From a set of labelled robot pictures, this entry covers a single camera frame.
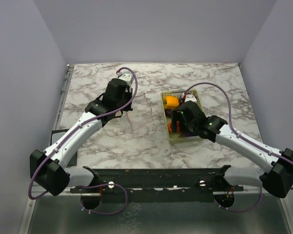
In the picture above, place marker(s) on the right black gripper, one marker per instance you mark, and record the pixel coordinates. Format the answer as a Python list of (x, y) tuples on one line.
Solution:
[(177, 116)]

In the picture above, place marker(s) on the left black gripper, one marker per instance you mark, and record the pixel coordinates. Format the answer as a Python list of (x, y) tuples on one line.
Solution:
[(128, 93)]

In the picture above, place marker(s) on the long striped purple eggplant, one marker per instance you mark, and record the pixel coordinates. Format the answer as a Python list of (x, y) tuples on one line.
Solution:
[(168, 112)]

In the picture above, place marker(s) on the orange toy pumpkin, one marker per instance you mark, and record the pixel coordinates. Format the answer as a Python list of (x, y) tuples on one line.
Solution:
[(177, 127)]

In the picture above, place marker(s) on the green perforated plastic basket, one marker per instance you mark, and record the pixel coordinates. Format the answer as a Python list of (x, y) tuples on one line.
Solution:
[(174, 138)]

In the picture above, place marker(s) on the clear zip top bag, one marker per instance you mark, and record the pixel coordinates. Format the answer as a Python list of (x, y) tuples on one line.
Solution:
[(140, 116)]

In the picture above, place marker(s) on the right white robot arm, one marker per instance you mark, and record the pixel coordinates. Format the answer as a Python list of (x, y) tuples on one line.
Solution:
[(274, 171)]

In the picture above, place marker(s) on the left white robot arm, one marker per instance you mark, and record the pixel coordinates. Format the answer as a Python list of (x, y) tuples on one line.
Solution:
[(49, 168)]

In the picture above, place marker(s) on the yellow toy bell pepper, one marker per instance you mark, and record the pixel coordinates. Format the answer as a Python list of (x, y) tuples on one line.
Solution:
[(171, 102)]

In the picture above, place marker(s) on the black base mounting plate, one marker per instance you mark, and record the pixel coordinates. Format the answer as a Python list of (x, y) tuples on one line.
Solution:
[(159, 185)]

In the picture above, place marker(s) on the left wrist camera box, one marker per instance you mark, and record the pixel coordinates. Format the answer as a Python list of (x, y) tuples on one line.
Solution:
[(127, 76)]

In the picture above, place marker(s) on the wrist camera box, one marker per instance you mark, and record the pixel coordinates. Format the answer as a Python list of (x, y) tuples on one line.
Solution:
[(188, 97), (127, 76)]

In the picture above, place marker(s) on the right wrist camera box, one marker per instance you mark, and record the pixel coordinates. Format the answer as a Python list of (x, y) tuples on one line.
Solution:
[(188, 97)]

